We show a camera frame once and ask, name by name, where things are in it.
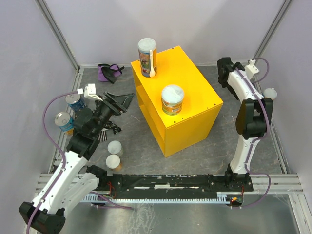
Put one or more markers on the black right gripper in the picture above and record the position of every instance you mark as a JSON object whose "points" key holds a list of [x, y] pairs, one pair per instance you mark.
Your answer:
{"points": [[224, 70]]}

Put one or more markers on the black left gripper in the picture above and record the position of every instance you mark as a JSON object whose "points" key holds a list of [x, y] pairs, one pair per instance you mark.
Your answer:
{"points": [[114, 103]]}

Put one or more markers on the yellow cabinet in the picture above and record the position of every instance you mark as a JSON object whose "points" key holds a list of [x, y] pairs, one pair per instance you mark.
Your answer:
{"points": [[200, 108]]}

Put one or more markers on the wide yellow label can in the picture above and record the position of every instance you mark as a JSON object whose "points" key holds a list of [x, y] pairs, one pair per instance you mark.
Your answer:
{"points": [[172, 97]]}

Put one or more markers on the tall porridge can with spoon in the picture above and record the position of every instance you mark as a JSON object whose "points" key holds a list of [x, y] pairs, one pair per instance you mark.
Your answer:
{"points": [[147, 57]]}

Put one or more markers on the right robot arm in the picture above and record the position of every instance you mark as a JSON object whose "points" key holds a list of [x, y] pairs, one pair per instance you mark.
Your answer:
{"points": [[253, 119]]}

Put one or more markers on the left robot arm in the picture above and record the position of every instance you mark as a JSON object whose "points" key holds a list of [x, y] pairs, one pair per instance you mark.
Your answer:
{"points": [[49, 209]]}

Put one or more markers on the purple black pouch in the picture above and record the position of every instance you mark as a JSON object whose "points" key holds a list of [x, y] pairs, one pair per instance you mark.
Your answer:
{"points": [[109, 73]]}

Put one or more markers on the black white striped cloth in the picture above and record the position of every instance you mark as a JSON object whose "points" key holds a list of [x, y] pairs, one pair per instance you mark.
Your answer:
{"points": [[108, 129]]}

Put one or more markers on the blue tin can upper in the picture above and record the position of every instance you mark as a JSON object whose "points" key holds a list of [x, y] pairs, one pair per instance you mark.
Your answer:
{"points": [[75, 102]]}

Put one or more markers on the clear jar upper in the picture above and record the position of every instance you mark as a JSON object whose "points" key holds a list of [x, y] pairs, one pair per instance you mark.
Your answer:
{"points": [[115, 148]]}

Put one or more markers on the blue yellow tin can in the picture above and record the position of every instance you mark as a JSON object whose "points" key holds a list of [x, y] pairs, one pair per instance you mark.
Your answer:
{"points": [[65, 122]]}

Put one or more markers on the clear jar orange contents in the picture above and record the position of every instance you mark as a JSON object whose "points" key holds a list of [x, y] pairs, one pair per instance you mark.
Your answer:
{"points": [[113, 162]]}

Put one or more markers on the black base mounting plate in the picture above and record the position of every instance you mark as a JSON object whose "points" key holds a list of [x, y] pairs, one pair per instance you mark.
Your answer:
{"points": [[172, 186]]}

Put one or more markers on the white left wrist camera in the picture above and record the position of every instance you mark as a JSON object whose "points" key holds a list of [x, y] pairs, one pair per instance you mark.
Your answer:
{"points": [[89, 92]]}

